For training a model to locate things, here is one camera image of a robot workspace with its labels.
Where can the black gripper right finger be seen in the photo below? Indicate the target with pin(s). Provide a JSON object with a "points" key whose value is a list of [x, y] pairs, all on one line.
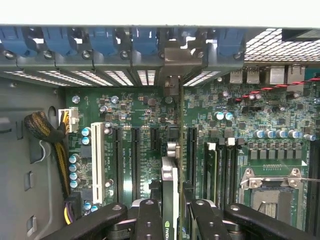
{"points": [[205, 220]]}

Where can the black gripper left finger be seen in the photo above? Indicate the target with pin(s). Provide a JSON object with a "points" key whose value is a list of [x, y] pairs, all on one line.
{"points": [[150, 220]]}

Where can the black RAM slot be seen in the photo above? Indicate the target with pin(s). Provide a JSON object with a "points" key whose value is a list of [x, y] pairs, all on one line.
{"points": [[237, 160], [318, 187], [206, 175], [311, 187], [222, 175], [229, 172]]}

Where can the CPU socket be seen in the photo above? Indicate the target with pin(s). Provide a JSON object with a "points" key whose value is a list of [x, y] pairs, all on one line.
{"points": [[272, 200]]}

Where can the black power connector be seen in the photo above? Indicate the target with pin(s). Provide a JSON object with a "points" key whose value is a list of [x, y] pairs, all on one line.
{"points": [[73, 205]]}

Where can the white expansion slot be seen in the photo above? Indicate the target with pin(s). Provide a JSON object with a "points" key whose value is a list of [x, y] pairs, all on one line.
{"points": [[97, 162]]}

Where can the short black expansion slot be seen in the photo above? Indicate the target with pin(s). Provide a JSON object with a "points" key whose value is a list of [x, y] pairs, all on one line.
{"points": [[154, 138]]}

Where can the green Dell motherboard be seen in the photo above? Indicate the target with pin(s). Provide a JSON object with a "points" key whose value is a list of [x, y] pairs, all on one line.
{"points": [[140, 110]]}

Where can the thin locking lever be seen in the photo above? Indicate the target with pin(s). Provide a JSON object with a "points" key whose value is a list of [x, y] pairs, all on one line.
{"points": [[310, 179]]}

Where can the white power connector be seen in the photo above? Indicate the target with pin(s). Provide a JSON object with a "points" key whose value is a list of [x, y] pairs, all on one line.
{"points": [[72, 120]]}

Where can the open black PC case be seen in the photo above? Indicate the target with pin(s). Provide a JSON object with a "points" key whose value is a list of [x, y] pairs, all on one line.
{"points": [[25, 100]]}

